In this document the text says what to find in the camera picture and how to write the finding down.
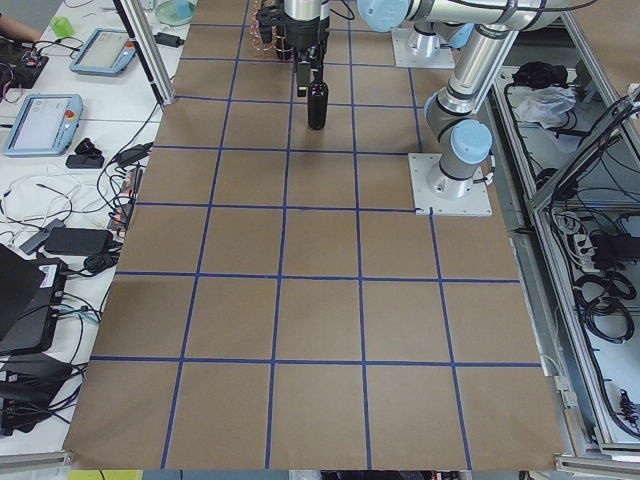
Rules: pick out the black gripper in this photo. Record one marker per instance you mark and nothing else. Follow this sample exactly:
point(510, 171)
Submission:
point(304, 36)

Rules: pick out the dark wine bottle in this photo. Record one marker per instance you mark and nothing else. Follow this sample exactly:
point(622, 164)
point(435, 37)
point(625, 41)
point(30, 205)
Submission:
point(268, 17)
point(317, 105)

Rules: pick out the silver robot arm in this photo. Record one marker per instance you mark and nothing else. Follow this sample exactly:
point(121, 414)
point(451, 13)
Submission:
point(465, 141)
point(493, 21)

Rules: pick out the dark wine bottle in basket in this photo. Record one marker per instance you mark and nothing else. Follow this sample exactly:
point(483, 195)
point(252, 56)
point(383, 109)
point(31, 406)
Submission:
point(268, 17)

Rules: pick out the black power adapter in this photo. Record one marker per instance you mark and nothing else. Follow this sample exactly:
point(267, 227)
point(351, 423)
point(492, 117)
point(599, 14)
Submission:
point(170, 40)

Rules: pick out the green glass bowl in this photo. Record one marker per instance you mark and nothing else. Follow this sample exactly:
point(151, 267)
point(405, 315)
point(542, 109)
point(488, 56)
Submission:
point(165, 14)

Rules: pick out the far blue teach pendant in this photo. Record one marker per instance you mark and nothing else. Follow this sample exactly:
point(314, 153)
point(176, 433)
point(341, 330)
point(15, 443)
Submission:
point(107, 52)

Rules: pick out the blue teach pendant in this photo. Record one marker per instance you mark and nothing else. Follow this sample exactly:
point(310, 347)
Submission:
point(45, 125)
point(107, 52)

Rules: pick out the green plastic cup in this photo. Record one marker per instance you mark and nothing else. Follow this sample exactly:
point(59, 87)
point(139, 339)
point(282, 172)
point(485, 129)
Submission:
point(61, 26)

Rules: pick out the near blue teach pendant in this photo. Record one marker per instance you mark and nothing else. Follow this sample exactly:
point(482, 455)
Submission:
point(45, 125)

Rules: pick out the black laptop computer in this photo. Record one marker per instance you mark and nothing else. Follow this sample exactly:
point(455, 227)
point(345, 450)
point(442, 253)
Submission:
point(30, 292)

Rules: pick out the copper wire wine basket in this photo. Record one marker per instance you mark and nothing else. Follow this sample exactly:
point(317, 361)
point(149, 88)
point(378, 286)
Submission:
point(279, 47)

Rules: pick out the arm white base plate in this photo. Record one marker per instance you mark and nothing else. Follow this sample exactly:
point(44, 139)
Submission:
point(416, 50)
point(436, 194)

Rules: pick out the aluminium frame post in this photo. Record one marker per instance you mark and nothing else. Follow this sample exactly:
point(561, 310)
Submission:
point(140, 32)

